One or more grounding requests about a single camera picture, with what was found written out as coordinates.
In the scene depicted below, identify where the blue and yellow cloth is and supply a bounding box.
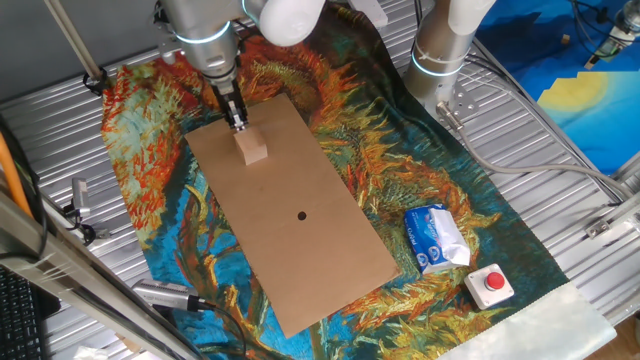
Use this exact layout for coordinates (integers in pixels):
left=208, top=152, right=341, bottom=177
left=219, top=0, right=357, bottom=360
left=474, top=0, right=640, bottom=176

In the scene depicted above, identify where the blue tissue pack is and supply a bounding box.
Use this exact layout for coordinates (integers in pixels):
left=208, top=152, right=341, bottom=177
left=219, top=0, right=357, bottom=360
left=403, top=203, right=472, bottom=275

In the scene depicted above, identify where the aluminium frame rail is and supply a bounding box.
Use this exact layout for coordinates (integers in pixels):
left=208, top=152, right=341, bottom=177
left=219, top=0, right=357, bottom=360
left=583, top=149, right=640, bottom=240

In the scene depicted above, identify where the aluminium frame beam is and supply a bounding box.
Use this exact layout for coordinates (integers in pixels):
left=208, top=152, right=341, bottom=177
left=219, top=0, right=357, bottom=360
left=0, top=189, right=209, bottom=360

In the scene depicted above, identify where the sunflower painting print cloth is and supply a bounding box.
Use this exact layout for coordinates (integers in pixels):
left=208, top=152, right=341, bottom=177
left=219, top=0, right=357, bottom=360
left=99, top=2, right=619, bottom=360

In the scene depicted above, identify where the large silver depth camera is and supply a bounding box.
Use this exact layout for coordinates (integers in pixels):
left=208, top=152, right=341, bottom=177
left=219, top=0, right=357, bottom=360
left=131, top=278, right=207, bottom=313

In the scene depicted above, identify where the black keyboard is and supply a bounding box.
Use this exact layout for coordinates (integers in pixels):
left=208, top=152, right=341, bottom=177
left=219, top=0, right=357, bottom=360
left=0, top=264, right=62, bottom=360

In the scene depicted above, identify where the pale wooden block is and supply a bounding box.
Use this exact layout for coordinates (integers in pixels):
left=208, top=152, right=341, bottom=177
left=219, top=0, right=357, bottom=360
left=233, top=125, right=269, bottom=167

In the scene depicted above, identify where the small silver camera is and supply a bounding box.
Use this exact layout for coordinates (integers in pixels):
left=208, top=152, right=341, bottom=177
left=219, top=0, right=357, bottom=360
left=70, top=177, right=92, bottom=220

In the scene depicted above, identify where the black small camera cable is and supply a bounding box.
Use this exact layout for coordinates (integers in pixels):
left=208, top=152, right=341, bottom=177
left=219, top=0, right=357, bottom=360
left=62, top=202, right=99, bottom=247

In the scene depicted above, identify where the white and green device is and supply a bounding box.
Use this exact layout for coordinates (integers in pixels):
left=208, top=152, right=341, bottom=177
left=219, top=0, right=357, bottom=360
left=594, top=22, right=639, bottom=57

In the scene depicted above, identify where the black depth camera cable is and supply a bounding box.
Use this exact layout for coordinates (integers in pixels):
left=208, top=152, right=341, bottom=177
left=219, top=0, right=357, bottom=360
left=197, top=298, right=250, bottom=360

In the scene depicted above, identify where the brown cardboard sheet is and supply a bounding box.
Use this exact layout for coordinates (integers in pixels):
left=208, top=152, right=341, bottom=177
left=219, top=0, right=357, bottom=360
left=184, top=92, right=402, bottom=340

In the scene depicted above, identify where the thick grey robot cable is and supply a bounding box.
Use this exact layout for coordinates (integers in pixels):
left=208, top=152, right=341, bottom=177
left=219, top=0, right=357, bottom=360
left=435, top=101, right=639, bottom=199

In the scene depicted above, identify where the thick black cable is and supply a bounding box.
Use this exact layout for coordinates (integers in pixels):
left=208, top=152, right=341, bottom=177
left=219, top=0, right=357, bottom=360
left=0, top=113, right=50, bottom=262

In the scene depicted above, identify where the orange tube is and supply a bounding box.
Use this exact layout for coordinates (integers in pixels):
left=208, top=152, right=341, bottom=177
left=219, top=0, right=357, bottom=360
left=0, top=132, right=34, bottom=220

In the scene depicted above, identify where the metal pole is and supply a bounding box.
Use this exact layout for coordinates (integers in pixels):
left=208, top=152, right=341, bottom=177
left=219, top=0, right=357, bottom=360
left=43, top=0, right=105, bottom=81

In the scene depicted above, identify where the black pole clamp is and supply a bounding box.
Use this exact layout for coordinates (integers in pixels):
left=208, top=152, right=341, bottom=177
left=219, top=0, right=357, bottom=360
left=82, top=66, right=112, bottom=97

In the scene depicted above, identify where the red emergency stop button box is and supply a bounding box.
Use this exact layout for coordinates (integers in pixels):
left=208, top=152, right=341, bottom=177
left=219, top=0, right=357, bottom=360
left=463, top=263, right=516, bottom=311

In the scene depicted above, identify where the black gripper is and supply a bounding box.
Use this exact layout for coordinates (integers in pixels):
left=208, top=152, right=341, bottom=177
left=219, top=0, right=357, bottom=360
left=212, top=74, right=250, bottom=134

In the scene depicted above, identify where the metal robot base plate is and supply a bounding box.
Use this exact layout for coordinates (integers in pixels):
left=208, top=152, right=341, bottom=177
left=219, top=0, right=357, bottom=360
left=433, top=79, right=480, bottom=127

